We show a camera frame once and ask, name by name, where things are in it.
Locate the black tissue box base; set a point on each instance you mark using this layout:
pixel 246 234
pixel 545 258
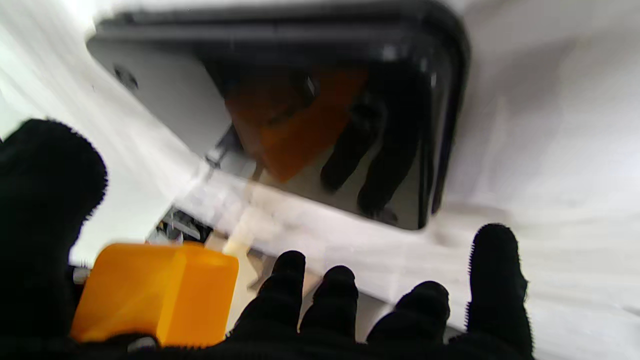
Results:
pixel 410 60

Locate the orange plastic tissue box cover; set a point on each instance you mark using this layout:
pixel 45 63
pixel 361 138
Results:
pixel 150 290

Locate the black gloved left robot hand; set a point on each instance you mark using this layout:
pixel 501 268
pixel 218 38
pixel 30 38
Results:
pixel 35 225

